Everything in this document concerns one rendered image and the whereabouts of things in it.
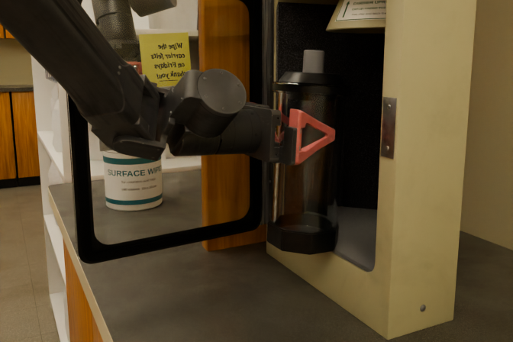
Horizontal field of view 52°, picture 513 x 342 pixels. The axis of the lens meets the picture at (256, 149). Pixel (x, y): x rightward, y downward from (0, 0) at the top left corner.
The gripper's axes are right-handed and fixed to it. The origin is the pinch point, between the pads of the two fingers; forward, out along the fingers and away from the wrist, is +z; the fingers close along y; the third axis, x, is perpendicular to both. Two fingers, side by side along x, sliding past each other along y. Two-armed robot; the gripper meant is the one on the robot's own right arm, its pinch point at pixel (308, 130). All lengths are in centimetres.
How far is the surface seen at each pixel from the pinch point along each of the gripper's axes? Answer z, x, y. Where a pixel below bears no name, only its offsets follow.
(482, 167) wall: 45.9, 8.6, 6.6
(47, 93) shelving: -7, 8, 209
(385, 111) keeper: 1.2, -3.9, -13.5
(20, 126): 4, 56, 486
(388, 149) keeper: 1.4, 0.4, -14.3
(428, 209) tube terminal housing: 7.3, 7.8, -15.7
